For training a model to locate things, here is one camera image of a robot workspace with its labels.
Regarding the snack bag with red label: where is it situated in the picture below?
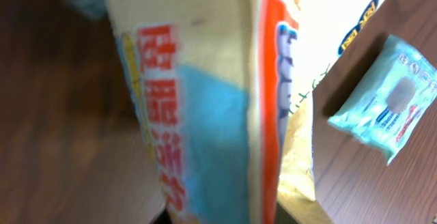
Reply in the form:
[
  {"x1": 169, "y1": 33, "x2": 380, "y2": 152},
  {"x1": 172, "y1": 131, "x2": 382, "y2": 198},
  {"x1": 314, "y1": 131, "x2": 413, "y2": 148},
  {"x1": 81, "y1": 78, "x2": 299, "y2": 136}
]
[{"x1": 105, "y1": 0, "x2": 384, "y2": 223}]

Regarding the mint green wet wipes pack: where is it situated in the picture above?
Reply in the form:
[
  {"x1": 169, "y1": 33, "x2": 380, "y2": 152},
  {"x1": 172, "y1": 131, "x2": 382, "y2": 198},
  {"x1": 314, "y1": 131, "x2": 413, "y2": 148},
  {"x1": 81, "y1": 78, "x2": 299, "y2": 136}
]
[{"x1": 328, "y1": 35, "x2": 436, "y2": 163}]

